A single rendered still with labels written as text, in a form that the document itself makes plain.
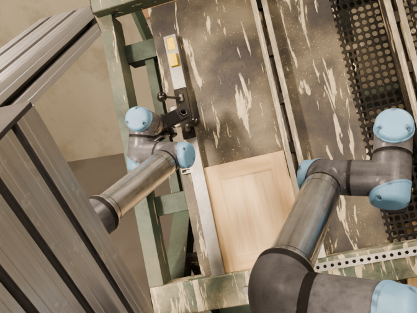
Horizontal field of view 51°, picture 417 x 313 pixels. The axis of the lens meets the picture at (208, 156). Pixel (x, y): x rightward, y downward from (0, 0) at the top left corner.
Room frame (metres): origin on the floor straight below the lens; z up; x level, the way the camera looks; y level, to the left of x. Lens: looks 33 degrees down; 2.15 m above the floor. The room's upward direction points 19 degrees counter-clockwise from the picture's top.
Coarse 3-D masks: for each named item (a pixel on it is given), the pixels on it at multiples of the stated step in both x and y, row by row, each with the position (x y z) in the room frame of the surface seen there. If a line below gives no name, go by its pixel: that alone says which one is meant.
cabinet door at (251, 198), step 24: (216, 168) 1.38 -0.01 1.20; (240, 168) 1.35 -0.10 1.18; (264, 168) 1.31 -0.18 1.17; (216, 192) 1.33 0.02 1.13; (240, 192) 1.30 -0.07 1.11; (264, 192) 1.27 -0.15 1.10; (288, 192) 1.24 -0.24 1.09; (216, 216) 1.28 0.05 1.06; (240, 216) 1.25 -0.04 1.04; (264, 216) 1.22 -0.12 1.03; (240, 240) 1.20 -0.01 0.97; (264, 240) 1.17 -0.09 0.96; (240, 264) 1.15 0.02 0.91
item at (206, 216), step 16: (176, 48) 1.68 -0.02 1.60; (176, 80) 1.61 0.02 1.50; (192, 112) 1.53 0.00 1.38; (192, 144) 1.44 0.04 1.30; (192, 176) 1.37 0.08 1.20; (208, 192) 1.33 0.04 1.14; (208, 208) 1.29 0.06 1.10; (208, 224) 1.25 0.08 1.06; (208, 240) 1.22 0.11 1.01; (208, 256) 1.18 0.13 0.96; (224, 272) 1.13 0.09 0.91
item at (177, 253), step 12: (180, 216) 1.68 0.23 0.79; (180, 228) 1.60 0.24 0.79; (180, 240) 1.52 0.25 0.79; (192, 240) 1.57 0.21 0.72; (168, 252) 1.47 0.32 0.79; (180, 252) 1.44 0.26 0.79; (192, 252) 1.50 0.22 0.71; (180, 264) 1.37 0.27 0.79; (192, 264) 1.35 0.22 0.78; (180, 276) 1.30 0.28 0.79; (216, 312) 1.35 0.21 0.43
